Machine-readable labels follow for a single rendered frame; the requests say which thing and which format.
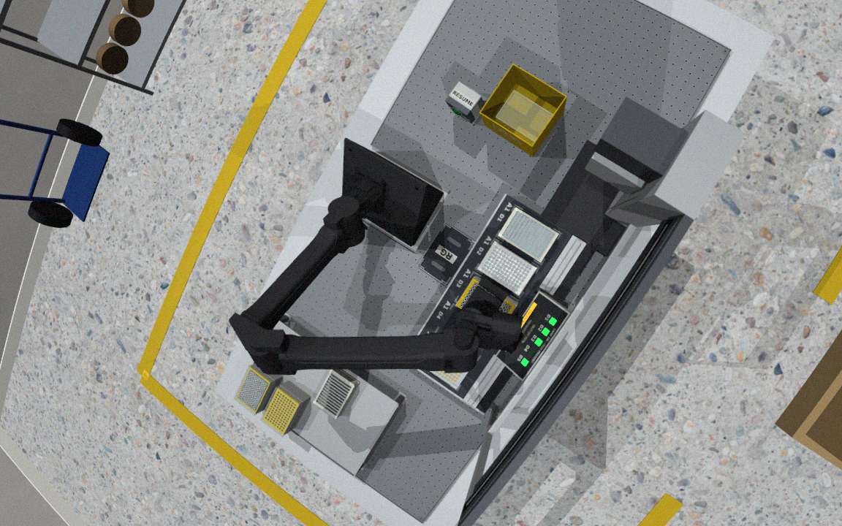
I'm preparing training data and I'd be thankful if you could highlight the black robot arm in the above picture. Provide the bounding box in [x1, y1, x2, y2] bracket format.
[229, 167, 523, 375]

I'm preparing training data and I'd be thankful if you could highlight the grey multi-trough reservoir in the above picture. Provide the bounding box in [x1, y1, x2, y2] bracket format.
[498, 207, 559, 262]

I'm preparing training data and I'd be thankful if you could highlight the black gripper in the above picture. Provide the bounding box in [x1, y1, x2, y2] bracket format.
[450, 278, 508, 329]

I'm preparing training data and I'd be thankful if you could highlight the black rectangular nest with label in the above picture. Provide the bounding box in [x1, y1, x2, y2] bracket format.
[417, 222, 475, 286]

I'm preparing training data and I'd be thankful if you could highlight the yellow waste bin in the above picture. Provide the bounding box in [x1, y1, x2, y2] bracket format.
[479, 64, 567, 157]

